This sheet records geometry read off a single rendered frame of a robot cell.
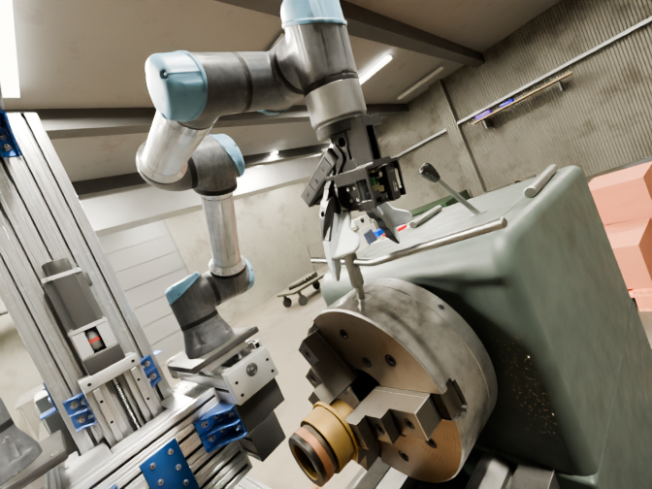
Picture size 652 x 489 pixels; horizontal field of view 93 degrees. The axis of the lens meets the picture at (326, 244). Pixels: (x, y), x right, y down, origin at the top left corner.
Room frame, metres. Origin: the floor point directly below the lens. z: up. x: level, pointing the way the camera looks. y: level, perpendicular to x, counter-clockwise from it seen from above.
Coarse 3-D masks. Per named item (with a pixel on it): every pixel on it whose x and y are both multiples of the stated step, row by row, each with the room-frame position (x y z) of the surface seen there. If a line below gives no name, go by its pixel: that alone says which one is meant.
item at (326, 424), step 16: (336, 400) 0.47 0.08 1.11; (320, 416) 0.43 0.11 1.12; (336, 416) 0.42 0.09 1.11; (304, 432) 0.41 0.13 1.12; (320, 432) 0.41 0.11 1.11; (336, 432) 0.41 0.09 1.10; (352, 432) 0.41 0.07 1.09; (304, 448) 0.39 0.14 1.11; (320, 448) 0.39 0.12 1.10; (336, 448) 0.40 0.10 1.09; (352, 448) 0.41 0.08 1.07; (304, 464) 0.43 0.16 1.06; (320, 464) 0.38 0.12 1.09; (336, 464) 0.40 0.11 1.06; (320, 480) 0.39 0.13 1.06
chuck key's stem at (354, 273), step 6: (354, 252) 0.48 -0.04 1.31; (348, 258) 0.48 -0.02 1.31; (354, 258) 0.48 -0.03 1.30; (348, 264) 0.48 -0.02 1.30; (348, 270) 0.49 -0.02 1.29; (354, 270) 0.48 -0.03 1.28; (360, 270) 0.49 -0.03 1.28; (348, 276) 0.49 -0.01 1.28; (354, 276) 0.49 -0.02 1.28; (360, 276) 0.49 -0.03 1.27; (354, 282) 0.49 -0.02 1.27; (360, 282) 0.49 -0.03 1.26; (360, 288) 0.49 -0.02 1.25; (360, 294) 0.50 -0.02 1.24; (360, 300) 0.50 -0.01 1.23
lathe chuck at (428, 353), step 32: (384, 288) 0.51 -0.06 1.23; (320, 320) 0.53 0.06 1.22; (352, 320) 0.47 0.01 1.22; (384, 320) 0.44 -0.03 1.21; (416, 320) 0.44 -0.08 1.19; (352, 352) 0.49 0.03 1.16; (384, 352) 0.44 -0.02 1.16; (416, 352) 0.40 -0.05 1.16; (448, 352) 0.42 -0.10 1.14; (352, 384) 0.54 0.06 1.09; (384, 384) 0.46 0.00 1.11; (416, 384) 0.41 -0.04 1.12; (480, 384) 0.42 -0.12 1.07; (480, 416) 0.42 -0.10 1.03; (384, 448) 0.52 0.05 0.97; (416, 448) 0.45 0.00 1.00; (448, 448) 0.40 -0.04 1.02
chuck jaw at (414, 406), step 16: (448, 384) 0.40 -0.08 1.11; (368, 400) 0.45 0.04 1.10; (384, 400) 0.43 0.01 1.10; (400, 400) 0.41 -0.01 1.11; (416, 400) 0.39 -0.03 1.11; (432, 400) 0.39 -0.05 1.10; (448, 400) 0.39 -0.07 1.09; (352, 416) 0.43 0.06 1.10; (368, 416) 0.41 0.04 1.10; (384, 416) 0.40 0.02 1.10; (400, 416) 0.39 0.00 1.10; (416, 416) 0.37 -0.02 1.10; (432, 416) 0.38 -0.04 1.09; (448, 416) 0.38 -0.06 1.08; (368, 432) 0.41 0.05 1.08; (384, 432) 0.40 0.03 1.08; (400, 432) 0.40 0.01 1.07; (416, 432) 0.38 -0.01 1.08; (432, 432) 0.37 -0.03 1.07; (368, 448) 0.40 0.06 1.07
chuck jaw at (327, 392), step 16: (320, 336) 0.54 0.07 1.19; (304, 352) 0.53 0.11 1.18; (320, 352) 0.51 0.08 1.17; (336, 352) 0.52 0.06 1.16; (320, 368) 0.49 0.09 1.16; (336, 368) 0.50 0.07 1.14; (352, 368) 0.51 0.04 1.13; (320, 384) 0.47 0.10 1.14; (336, 384) 0.48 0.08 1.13; (320, 400) 0.46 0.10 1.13
